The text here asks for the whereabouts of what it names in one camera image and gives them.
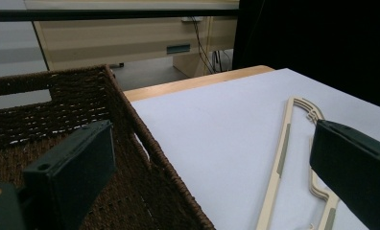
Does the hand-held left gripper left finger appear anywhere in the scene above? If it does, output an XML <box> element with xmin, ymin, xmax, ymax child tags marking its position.
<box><xmin>18</xmin><ymin>119</ymin><xmax>117</xmax><ymax>230</ymax></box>

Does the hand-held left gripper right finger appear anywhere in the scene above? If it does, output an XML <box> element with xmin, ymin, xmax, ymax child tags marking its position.
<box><xmin>309</xmin><ymin>119</ymin><xmax>380</xmax><ymax>230</ymax></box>

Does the brown woven basket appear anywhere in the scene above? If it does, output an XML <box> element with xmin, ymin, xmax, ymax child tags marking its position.
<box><xmin>0</xmin><ymin>63</ymin><xmax>217</xmax><ymax>230</ymax></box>

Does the beige clothes hanger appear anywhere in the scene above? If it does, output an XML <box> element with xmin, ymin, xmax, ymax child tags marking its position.
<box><xmin>255</xmin><ymin>95</ymin><xmax>341</xmax><ymax>230</ymax></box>

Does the beige wooden desk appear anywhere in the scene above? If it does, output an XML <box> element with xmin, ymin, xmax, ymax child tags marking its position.
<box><xmin>24</xmin><ymin>0</ymin><xmax>240</xmax><ymax>79</ymax></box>

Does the black curtain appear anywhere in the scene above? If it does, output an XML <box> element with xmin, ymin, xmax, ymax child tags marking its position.
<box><xmin>231</xmin><ymin>0</ymin><xmax>380</xmax><ymax>112</ymax></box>

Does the white cabinet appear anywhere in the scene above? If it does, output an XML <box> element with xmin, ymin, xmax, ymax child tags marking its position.
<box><xmin>0</xmin><ymin>0</ymin><xmax>49</xmax><ymax>110</ymax></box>

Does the white table cover sheet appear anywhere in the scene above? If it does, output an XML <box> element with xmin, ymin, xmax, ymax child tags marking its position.
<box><xmin>130</xmin><ymin>67</ymin><xmax>380</xmax><ymax>230</ymax></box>

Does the black metal frame bar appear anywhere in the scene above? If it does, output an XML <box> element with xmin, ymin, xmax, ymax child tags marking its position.
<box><xmin>0</xmin><ymin>9</ymin><xmax>240</xmax><ymax>23</ymax></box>

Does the grey drawer handle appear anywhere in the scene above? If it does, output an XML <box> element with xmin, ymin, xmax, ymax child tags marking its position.
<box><xmin>166</xmin><ymin>43</ymin><xmax>192</xmax><ymax>55</ymax></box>

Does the black cable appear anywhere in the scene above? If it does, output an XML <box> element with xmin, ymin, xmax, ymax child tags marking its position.
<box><xmin>190</xmin><ymin>16</ymin><xmax>216</xmax><ymax>75</ymax></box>
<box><xmin>212</xmin><ymin>49</ymin><xmax>234</xmax><ymax>74</ymax></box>

